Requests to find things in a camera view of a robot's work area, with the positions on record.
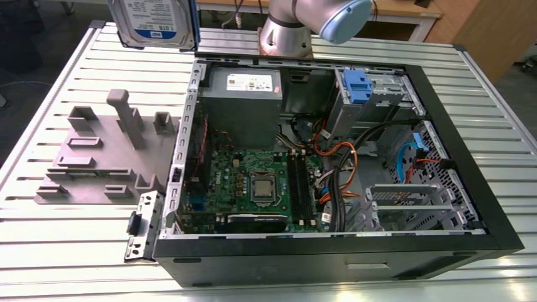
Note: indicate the hard disk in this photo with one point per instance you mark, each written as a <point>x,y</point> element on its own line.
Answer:
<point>151,19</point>

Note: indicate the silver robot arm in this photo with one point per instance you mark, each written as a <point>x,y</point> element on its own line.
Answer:
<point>286,34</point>

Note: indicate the green motherboard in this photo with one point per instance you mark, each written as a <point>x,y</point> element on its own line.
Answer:
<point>256,160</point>

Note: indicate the silver CPU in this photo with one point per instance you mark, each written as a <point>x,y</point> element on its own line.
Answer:
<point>263,188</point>

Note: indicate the grey power supply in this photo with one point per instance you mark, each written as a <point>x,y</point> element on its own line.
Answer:
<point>239,119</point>

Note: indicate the black RAM slot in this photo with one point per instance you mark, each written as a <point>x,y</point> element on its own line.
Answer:
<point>296,188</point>
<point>307,192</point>

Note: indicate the CPU socket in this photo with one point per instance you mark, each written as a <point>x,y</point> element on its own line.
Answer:
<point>264,199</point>

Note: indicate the black graphics card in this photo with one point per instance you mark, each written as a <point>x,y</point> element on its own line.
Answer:
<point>252,221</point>

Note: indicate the blue drive latch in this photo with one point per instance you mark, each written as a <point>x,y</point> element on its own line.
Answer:
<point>356,88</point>

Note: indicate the metal drive cage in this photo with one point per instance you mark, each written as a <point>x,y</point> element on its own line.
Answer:
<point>378,107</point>

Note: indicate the black PC case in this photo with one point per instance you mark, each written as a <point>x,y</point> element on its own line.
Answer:
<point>252,261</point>

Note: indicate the grey parts rack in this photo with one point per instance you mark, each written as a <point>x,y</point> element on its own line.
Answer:
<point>110,157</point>

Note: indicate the black blue latch knob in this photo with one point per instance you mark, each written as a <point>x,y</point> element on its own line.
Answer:
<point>134,223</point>

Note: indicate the green RAM stick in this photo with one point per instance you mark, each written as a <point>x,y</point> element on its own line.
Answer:
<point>90,173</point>

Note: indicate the brown wooden cabinet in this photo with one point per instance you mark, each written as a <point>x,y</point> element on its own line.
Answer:
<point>495,31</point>

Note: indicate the black office chair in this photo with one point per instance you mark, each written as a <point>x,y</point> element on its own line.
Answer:
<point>529,64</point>

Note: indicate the metal case bracket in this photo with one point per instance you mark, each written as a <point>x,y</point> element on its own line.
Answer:
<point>147,201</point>

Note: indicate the wooden desk white frame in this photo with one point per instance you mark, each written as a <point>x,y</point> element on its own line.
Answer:
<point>411,12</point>

